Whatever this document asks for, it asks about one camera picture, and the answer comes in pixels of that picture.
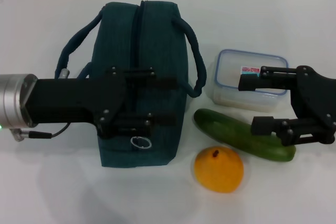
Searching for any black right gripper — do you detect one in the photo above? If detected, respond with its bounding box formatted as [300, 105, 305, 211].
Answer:
[237, 65, 336, 148]

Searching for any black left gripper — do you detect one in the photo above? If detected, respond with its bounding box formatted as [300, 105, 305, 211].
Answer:
[25, 66, 129, 141]

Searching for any clear plastic blue-rimmed food box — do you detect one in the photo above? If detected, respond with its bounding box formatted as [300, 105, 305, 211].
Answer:
[212, 49, 289, 112]

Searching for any dark teal fabric lunch bag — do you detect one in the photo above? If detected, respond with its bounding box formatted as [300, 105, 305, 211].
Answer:
[55, 0, 207, 168]

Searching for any green cucumber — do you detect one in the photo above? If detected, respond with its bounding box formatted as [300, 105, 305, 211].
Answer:
[193, 108, 297, 163]

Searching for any orange citrus fruit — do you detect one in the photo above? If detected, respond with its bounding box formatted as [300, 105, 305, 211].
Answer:
[194, 147, 244, 193]

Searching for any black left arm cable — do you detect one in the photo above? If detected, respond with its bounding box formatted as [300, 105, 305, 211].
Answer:
[10, 68, 72, 143]

